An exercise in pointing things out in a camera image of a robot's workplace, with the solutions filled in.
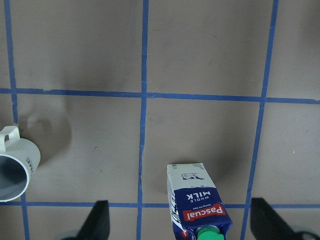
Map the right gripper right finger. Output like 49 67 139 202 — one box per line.
250 197 310 240

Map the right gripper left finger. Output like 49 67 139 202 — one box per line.
76 200 110 240

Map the blue white milk carton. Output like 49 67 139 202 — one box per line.
167 163 232 240

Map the white ceramic mug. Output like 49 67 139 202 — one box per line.
0 126 41 202

